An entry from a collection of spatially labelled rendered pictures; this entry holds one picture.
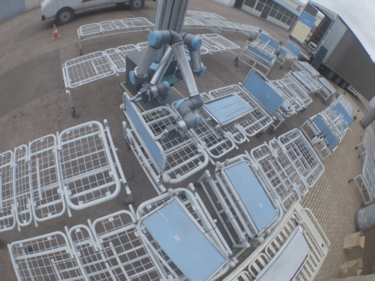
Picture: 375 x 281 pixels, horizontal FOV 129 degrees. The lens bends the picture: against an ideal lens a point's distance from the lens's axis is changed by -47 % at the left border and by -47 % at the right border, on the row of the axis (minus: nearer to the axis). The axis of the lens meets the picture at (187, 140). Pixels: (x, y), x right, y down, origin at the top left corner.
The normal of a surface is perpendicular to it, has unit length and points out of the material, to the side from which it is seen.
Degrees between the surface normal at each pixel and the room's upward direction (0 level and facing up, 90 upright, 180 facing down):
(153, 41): 83
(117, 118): 0
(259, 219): 8
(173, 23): 90
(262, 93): 90
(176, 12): 90
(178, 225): 5
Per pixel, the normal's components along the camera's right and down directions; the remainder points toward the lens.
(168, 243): 0.29, -0.58
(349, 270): -0.97, -0.01
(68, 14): 0.66, 0.69
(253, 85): -0.79, 0.38
